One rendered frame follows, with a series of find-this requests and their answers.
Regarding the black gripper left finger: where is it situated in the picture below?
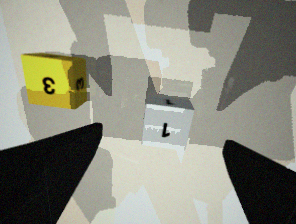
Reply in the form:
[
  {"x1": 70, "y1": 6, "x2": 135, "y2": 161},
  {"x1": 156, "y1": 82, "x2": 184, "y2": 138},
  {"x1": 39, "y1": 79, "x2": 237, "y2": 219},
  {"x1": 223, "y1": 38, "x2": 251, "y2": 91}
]
[{"x1": 0, "y1": 122, "x2": 103, "y2": 224}]

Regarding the yellow block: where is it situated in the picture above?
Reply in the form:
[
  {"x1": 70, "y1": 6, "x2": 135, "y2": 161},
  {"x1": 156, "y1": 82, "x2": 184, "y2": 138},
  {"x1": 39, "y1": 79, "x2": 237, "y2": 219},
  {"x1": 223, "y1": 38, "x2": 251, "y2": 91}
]
[{"x1": 21, "y1": 52, "x2": 87, "y2": 109}]

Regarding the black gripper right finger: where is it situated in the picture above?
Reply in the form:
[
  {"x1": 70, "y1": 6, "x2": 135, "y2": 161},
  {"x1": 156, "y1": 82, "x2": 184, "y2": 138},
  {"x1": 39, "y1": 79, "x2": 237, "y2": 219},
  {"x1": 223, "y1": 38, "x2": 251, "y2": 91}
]
[{"x1": 222, "y1": 140, "x2": 296, "y2": 224}]

